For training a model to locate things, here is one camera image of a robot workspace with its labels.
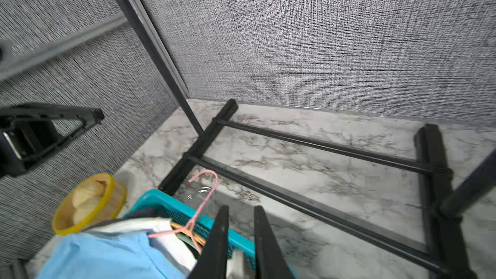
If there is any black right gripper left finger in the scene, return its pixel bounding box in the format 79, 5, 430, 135
187, 205, 229, 279

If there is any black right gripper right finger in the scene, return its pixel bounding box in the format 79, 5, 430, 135
254, 206, 295, 279

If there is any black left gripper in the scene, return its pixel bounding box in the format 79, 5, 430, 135
1, 103, 105, 177

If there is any pink clothes hanger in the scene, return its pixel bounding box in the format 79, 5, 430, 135
147, 170, 219, 254

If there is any light blue t-shirt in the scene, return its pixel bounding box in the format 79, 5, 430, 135
36, 232, 187, 278

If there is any teal plastic basket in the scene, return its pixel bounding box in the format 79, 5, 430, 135
123, 189, 299, 279

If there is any yellow bamboo steamer basket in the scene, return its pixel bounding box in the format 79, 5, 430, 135
52, 173, 127, 236

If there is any black clothes rack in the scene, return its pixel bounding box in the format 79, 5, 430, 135
116, 0, 495, 278

